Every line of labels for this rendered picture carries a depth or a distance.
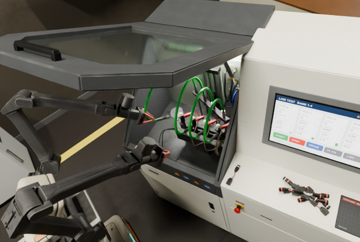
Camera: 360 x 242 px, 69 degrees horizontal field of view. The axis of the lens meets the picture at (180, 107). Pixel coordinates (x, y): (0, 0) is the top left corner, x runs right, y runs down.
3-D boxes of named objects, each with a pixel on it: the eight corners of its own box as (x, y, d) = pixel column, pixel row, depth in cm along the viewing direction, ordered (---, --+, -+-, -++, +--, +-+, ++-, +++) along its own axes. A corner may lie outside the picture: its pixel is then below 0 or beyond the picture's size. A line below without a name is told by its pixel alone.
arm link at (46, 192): (15, 199, 83) (29, 226, 78) (15, 187, 80) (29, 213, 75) (125, 156, 114) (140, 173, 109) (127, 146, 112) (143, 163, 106)
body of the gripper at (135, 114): (140, 106, 143) (127, 103, 140) (144, 115, 135) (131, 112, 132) (135, 116, 145) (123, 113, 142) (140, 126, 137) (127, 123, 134)
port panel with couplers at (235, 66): (225, 99, 164) (220, 61, 141) (227, 95, 166) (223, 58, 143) (245, 104, 158) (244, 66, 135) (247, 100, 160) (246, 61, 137)
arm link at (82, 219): (61, 236, 111) (67, 247, 108) (71, 219, 108) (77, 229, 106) (80, 229, 118) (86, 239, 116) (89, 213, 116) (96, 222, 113)
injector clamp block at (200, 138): (180, 144, 177) (174, 131, 165) (186, 132, 182) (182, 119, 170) (226, 161, 161) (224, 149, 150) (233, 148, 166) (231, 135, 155)
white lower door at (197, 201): (159, 196, 233) (132, 159, 182) (160, 194, 234) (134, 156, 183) (227, 231, 203) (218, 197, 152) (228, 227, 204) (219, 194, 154)
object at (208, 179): (134, 159, 181) (126, 147, 170) (138, 153, 184) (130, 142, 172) (216, 196, 153) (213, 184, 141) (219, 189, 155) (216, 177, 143)
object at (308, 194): (276, 196, 127) (276, 191, 123) (282, 177, 133) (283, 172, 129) (328, 217, 117) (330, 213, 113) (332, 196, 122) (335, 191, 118)
